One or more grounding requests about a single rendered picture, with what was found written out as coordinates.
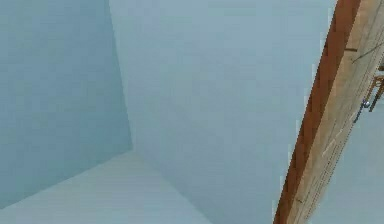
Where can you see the brown wooden chair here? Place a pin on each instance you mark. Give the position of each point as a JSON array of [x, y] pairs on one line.
[[376, 87]]

